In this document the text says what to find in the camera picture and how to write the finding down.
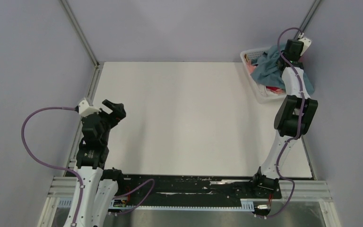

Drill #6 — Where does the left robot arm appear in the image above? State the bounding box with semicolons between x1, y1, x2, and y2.
64;99;126;227

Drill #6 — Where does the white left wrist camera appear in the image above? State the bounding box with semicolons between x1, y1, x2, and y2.
77;97;101;117

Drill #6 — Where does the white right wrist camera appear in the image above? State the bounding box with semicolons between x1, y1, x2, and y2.
298;33;312;56

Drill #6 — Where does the white plastic laundry basket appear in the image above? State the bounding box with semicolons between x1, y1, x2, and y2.
240;46;286;104

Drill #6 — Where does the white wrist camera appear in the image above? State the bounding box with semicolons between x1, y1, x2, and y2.
77;97;101;117
298;33;312;56

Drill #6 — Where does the blue-grey t-shirt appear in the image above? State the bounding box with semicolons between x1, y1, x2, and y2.
251;44;315;96

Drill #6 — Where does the aluminium frame rail right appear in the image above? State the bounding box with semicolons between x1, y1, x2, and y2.
299;0;323;32

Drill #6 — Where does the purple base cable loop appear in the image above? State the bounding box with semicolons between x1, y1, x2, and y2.
108;178;156;216

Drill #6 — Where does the aluminium front frame beam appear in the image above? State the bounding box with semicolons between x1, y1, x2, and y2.
47;177;333;202

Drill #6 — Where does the white t-shirt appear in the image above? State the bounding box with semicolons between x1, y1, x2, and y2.
258;84;271;97

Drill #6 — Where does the aluminium frame rail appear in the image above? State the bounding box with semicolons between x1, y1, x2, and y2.
59;0;104;170
299;0;323;32

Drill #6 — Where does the red t-shirt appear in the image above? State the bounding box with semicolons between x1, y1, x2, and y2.
266;86;285;94

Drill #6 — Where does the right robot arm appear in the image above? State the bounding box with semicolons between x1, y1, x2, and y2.
251;37;318;198

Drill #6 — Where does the aluminium frame rail left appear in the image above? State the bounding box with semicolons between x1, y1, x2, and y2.
59;0;104;170

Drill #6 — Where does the white slotted cable duct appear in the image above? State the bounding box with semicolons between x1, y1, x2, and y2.
58;198;255;212

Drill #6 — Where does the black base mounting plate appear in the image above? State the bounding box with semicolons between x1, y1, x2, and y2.
116;174;270;207

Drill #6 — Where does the pink t-shirt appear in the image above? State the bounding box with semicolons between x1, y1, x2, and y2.
247;61;257;74

